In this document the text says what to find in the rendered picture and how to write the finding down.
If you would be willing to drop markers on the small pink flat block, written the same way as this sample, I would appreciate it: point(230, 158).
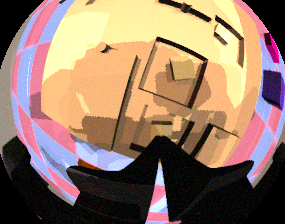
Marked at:
point(271, 47)

